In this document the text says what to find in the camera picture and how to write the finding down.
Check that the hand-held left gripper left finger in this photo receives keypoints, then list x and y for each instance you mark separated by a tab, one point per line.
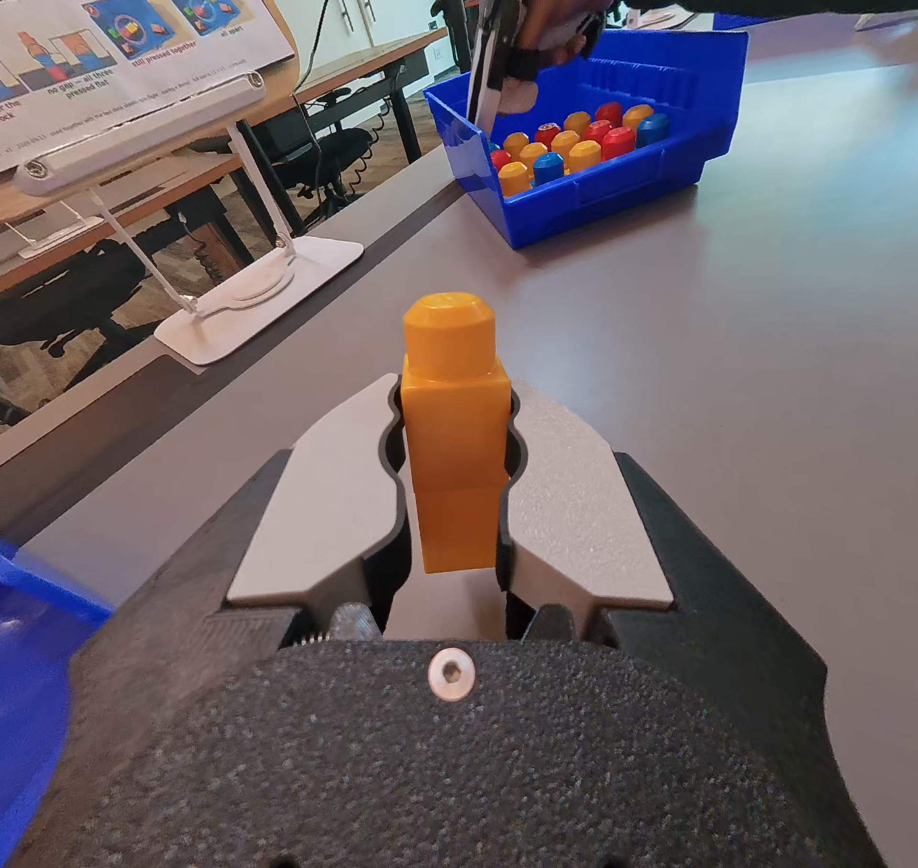
308	516

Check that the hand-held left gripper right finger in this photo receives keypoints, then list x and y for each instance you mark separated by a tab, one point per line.
588	516

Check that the pile of mega blocks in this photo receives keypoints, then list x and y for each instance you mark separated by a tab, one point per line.
574	147

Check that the yellow mega block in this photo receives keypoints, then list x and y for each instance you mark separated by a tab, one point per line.
459	531
455	423

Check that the blue plastic bin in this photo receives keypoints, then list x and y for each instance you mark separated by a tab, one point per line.
36	667
645	194
739	21

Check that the wooden-edged desk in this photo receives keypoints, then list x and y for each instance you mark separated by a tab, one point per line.
373	57

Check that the black office chair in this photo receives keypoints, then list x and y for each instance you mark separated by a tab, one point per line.
330	150
64	294

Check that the printed instruction sheet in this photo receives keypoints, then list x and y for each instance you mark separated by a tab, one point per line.
143	21

